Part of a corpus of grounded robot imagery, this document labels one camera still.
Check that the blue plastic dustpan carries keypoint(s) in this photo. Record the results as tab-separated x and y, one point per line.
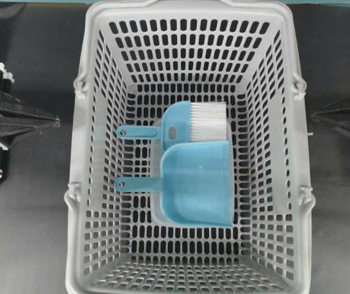
196	184

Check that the blue hand brush white bristles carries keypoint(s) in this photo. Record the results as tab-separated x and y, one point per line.
183	122

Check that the grey plastic shopping basket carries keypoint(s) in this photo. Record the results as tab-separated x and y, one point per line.
140	57

